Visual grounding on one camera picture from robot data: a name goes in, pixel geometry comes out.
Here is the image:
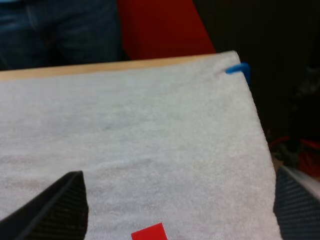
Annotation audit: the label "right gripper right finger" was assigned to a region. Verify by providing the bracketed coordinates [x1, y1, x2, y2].
[273, 165, 320, 240]

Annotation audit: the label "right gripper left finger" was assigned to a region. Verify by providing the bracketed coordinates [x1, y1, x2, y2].
[0, 170, 90, 240]

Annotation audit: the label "red cube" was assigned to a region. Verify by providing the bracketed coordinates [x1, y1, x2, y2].
[130, 222, 169, 240]

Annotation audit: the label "blue clip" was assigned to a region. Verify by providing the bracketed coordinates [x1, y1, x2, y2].
[225, 62, 252, 86]

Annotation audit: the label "person's legs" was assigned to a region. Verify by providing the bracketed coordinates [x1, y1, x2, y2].
[0, 0, 124, 71]

